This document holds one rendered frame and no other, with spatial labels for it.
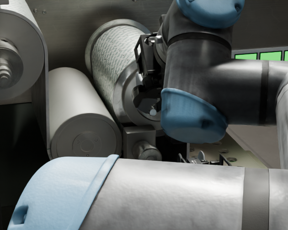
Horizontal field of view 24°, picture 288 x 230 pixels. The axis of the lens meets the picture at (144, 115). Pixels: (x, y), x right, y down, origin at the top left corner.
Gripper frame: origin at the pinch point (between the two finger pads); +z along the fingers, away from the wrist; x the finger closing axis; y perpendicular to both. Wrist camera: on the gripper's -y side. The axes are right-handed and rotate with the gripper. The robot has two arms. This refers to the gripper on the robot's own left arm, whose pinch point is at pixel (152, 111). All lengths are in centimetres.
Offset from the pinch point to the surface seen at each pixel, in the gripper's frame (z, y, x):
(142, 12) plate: 23.5, 29.3, -8.4
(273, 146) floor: 260, 54, -143
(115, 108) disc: 3.8, 2.2, 5.0
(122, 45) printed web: 8.7, 15.6, 0.8
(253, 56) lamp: 30.1, 20.1, -33.8
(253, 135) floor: 274, 66, -138
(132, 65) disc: -0.8, 7.7, 2.1
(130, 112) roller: 3.4, 1.2, 2.7
